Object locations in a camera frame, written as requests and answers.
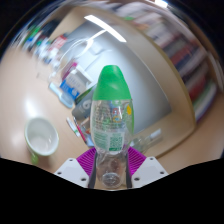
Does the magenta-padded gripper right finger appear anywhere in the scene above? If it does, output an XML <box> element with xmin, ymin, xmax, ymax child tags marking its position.
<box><xmin>125</xmin><ymin>146</ymin><xmax>169</xmax><ymax>189</ymax></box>

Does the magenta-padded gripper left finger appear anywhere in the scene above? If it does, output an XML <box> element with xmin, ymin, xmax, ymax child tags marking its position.
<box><xmin>53</xmin><ymin>147</ymin><xmax>98</xmax><ymax>189</ymax></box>

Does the clear bottle with green cap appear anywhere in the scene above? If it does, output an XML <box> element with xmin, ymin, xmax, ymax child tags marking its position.
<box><xmin>89</xmin><ymin>64</ymin><xmax>135</xmax><ymax>188</ymax></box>

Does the clear glass bottle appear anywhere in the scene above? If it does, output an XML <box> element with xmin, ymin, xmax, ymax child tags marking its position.
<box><xmin>131</xmin><ymin>128</ymin><xmax>164</xmax><ymax>152</ymax></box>

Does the white cup with green print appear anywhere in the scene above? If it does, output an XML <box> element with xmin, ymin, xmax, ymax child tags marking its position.
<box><xmin>23</xmin><ymin>116</ymin><xmax>60</xmax><ymax>164</ymax></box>

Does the grey tumbler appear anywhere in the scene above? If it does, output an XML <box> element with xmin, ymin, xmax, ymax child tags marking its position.
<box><xmin>71</xmin><ymin>84</ymin><xmax>98</xmax><ymax>122</ymax></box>

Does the pink pouch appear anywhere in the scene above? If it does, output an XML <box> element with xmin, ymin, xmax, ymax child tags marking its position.
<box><xmin>61</xmin><ymin>61</ymin><xmax>78</xmax><ymax>80</ymax></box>

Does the wooden shelf unit with books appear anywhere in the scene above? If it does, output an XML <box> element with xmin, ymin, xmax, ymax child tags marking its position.
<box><xmin>99</xmin><ymin>1</ymin><xmax>220</xmax><ymax>124</ymax></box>

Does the white desk lamp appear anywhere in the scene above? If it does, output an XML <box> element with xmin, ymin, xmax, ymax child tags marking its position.
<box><xmin>49</xmin><ymin>28</ymin><xmax>108</xmax><ymax>84</ymax></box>

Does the red and white bottle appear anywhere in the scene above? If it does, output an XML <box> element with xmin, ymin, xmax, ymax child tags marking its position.
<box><xmin>49</xmin><ymin>34</ymin><xmax>68</xmax><ymax>55</ymax></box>

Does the ceiling tube light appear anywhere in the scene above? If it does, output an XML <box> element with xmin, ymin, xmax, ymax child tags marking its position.
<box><xmin>153</xmin><ymin>0</ymin><xmax>170</xmax><ymax>9</ymax></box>

